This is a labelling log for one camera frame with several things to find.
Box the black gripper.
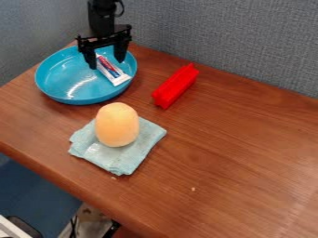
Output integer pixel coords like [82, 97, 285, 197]
[76, 8, 132, 70]

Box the red plastic block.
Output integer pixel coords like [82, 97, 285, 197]
[151, 63, 199, 109]

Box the beige object under table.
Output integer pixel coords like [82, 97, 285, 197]
[57, 203, 115, 238]

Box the orange egg-shaped sponge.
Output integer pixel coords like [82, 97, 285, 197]
[95, 102, 139, 147]

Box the white toothpaste tube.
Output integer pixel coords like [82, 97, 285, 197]
[96, 54, 132, 86]

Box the white object bottom left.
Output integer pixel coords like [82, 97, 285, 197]
[0, 215, 27, 238]

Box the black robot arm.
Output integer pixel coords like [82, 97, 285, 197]
[76, 0, 132, 70]

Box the blue plate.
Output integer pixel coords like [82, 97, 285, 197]
[35, 46, 132, 105]

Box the light blue folded cloth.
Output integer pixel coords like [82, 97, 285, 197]
[68, 118, 167, 176]

